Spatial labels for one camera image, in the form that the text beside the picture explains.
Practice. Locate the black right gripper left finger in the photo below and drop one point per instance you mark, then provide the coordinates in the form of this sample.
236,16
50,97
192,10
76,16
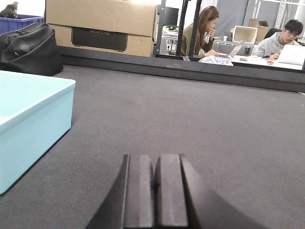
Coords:
129,203

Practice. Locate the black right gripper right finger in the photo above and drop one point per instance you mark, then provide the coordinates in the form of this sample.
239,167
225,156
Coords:
184,200

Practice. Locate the light blue plastic bin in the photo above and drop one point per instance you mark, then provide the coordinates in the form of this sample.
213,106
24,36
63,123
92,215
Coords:
35,112

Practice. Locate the white desk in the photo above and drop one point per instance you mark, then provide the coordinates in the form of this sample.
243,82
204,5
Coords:
264,62

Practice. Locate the silver laptop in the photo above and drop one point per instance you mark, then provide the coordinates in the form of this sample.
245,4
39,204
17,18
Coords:
233,53

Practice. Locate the woman with long hair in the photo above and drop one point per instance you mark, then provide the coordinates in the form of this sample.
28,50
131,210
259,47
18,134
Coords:
205,32

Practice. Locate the man in grey hoodie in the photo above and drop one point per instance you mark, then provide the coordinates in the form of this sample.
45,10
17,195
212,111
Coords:
272,47

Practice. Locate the large cardboard box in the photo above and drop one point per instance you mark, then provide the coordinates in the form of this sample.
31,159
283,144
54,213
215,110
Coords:
119,26

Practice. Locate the white laptop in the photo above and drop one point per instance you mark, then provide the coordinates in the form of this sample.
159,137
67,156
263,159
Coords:
292,54

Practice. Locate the black backpack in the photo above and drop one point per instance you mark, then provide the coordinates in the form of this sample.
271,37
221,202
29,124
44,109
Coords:
32,50

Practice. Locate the blue crate in background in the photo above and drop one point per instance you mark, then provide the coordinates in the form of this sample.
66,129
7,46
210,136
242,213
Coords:
10,24

